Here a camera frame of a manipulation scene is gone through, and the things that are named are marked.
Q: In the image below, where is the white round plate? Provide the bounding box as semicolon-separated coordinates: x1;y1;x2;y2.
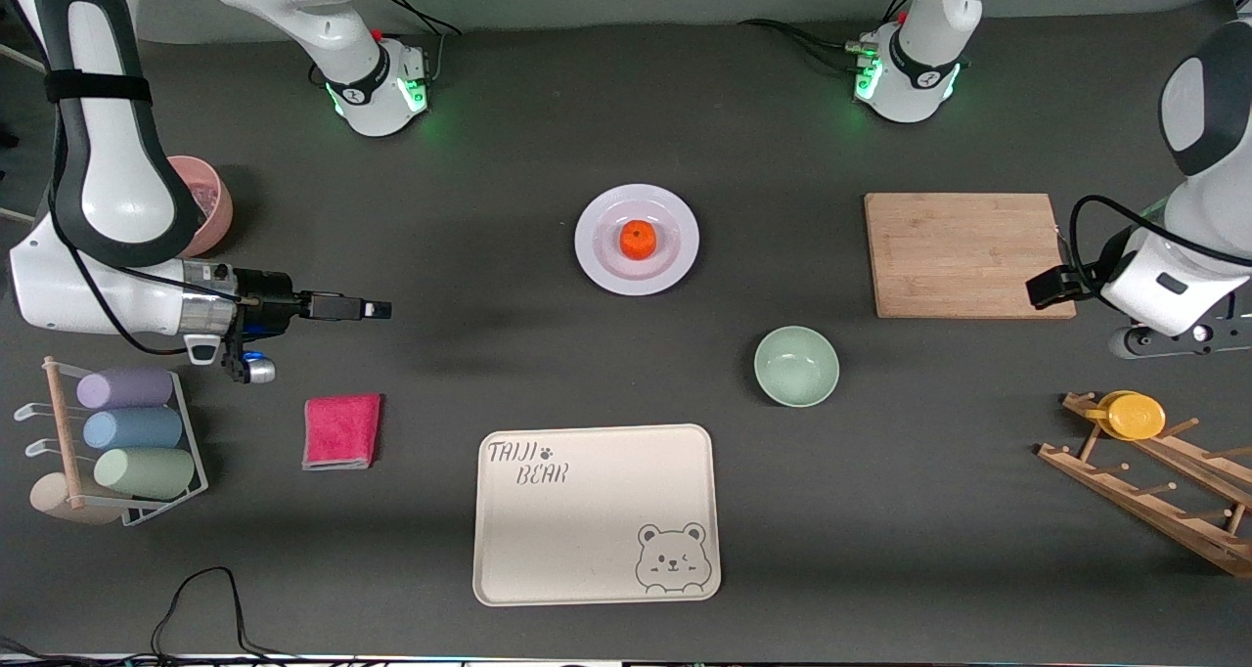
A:
574;184;701;297

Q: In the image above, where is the wooden cutting board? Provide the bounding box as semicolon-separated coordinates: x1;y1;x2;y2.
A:
864;193;1078;320

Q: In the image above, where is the pink bowl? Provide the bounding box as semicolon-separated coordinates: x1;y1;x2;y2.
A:
166;156;234;259

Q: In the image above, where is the pink folded cloth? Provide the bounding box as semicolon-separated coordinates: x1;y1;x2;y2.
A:
301;393;383;471

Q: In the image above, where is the yellow mug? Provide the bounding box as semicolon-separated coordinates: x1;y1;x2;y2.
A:
1084;390;1167;442

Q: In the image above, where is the purple cup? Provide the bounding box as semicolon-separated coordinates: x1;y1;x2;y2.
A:
76;367;175;411

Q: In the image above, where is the blue cup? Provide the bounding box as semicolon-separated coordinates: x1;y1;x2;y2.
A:
82;408;184;451

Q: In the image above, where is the green cup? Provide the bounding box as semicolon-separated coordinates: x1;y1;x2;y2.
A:
93;447;197;501

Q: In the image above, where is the wooden rack dowel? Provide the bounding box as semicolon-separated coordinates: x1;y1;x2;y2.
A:
44;357;84;510

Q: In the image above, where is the wooden peg mug rack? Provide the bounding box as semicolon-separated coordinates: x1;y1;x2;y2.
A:
1037;390;1252;579

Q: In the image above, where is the light green bowl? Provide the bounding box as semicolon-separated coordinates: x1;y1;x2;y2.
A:
753;326;841;409

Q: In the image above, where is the beige cup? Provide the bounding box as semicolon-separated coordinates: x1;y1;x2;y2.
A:
29;472;123;526

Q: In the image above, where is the cream bear print tray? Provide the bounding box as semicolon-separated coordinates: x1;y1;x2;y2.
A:
472;423;723;607

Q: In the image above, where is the white wire cup rack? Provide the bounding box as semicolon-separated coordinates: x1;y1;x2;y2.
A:
14;357;209;528

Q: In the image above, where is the thin black table cable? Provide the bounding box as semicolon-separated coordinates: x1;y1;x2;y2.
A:
147;566;294;660

